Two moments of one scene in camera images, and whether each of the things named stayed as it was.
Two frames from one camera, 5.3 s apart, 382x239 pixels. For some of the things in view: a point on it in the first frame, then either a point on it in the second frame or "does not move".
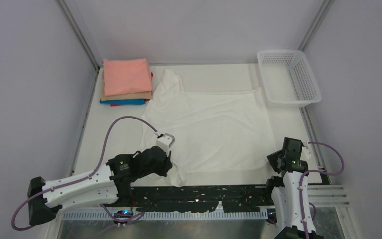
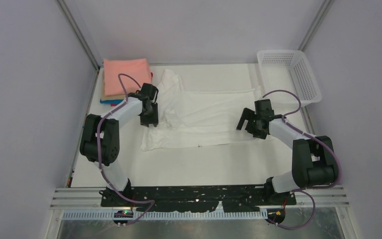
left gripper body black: [160, 169] -> [146, 111]
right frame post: [326, 6] does not move
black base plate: [201, 198] does not move
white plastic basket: [288, 80] does not move
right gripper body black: [273, 159] -> [259, 133]
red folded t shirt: [118, 104] does not move
